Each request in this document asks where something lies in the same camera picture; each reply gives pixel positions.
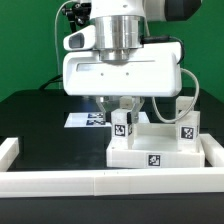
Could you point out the white sheet with tags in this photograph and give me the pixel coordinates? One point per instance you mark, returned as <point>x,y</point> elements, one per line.
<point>92,119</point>

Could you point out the white square table top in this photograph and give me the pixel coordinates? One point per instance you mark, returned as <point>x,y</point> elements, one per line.
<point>155,146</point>

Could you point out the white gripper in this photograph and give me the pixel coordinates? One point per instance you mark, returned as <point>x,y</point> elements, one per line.
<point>151,71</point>

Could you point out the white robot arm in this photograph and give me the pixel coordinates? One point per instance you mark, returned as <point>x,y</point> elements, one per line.
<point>116,56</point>

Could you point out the white U-shaped fence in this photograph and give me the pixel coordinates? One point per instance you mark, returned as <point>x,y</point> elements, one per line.
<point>111,182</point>

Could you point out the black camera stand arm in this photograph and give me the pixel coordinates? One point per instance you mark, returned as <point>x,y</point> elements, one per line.
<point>78,15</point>

